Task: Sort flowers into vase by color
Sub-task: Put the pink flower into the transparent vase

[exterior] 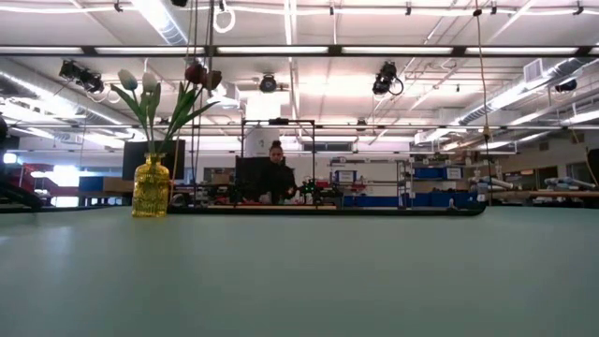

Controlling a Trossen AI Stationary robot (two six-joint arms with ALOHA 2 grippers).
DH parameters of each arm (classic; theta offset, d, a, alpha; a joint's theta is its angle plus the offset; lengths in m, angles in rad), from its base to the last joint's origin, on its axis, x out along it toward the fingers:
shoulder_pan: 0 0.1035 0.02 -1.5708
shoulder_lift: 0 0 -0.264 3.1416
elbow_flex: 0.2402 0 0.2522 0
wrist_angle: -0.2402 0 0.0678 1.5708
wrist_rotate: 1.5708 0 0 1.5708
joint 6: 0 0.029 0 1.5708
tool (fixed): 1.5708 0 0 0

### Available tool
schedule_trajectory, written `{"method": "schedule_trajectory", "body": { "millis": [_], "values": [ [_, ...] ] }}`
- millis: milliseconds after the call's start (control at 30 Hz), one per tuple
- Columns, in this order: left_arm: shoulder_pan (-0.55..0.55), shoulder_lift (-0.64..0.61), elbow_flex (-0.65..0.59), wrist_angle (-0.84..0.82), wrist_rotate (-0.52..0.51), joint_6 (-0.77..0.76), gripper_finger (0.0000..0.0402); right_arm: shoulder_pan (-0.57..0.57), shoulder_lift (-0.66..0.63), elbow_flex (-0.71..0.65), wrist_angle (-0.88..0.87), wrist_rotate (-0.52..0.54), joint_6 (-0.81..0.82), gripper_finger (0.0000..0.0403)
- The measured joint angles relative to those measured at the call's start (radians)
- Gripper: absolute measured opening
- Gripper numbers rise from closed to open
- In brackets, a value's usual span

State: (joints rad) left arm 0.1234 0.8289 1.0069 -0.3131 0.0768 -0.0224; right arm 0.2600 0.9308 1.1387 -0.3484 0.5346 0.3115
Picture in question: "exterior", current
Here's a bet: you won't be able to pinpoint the white artificial tulip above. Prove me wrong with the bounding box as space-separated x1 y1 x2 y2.
139 70 163 155
110 68 155 155

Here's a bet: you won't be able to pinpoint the yellow glass vase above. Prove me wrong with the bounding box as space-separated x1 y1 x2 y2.
131 152 171 219

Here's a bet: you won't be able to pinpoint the person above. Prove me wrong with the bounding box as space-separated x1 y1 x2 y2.
256 139 299 206

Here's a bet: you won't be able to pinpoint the white box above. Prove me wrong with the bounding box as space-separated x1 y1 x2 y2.
244 128 281 158

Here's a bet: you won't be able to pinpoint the metal shelf rack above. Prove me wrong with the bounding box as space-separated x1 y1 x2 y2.
396 158 469 207

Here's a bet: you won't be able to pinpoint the row of blue bins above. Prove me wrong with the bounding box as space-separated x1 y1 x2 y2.
343 191 478 209

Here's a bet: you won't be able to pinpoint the blue shelf bins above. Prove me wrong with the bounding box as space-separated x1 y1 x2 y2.
414 167 464 181

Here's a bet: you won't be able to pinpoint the black monitor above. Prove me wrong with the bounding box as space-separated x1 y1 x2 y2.
123 139 187 183

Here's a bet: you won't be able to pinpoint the cardboard box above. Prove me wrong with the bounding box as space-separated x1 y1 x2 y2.
103 177 136 194

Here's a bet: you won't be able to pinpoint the blue box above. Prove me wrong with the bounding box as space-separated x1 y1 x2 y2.
78 175 105 193

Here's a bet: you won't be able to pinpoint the black ceiling spotlights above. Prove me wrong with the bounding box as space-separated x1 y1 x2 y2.
58 59 107 95

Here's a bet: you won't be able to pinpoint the wooden workbench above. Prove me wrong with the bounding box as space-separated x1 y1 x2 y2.
489 189 599 207

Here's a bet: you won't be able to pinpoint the white air vent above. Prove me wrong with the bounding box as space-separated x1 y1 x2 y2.
522 57 552 84

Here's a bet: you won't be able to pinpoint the grey blue pipes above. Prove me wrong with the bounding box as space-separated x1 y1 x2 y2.
544 176 598 191

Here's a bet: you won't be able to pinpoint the red object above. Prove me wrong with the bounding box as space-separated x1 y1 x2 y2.
18 162 55 191

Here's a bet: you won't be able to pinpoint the black frame stand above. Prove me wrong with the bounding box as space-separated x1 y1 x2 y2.
240 118 317 210

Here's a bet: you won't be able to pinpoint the round black ceiling camera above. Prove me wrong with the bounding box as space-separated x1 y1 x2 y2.
258 73 279 95

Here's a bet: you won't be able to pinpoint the black hanging camera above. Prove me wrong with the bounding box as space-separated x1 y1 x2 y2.
372 60 404 97

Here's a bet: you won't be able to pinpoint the white cable ring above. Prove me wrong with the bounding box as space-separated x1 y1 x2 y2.
212 4 237 35

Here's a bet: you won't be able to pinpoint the hanging cable with yellow connector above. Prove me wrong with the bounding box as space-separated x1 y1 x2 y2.
473 0 493 207

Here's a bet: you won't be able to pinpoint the black overhead frame bar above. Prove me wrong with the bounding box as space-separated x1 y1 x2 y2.
0 44 599 58

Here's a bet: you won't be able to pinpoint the silver ceiling air duct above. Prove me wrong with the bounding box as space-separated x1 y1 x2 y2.
451 55 599 127

